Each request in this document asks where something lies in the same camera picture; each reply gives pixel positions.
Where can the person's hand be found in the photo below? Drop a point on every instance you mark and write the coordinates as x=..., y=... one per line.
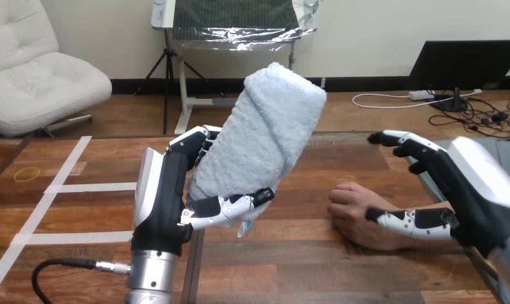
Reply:
x=355, y=205

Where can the white desk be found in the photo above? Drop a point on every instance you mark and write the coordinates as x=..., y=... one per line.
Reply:
x=183, y=88

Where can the black tripod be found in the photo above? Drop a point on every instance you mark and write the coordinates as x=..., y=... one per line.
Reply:
x=167, y=63

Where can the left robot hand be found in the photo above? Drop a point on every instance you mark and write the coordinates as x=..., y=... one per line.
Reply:
x=160, y=201

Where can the white power strip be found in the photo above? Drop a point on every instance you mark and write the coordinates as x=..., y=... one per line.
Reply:
x=420, y=95

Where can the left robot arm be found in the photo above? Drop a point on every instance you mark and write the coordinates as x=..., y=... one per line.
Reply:
x=152, y=275

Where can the white cushioned chair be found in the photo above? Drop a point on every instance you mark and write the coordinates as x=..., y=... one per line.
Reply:
x=33, y=79

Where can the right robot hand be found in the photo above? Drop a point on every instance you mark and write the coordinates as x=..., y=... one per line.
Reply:
x=481, y=197

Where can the foil sheet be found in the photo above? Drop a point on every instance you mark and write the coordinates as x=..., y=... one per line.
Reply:
x=238, y=25

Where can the white towel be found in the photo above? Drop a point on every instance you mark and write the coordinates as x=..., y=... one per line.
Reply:
x=259, y=138

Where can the dark screen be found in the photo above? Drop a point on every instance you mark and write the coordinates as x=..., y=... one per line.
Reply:
x=464, y=63

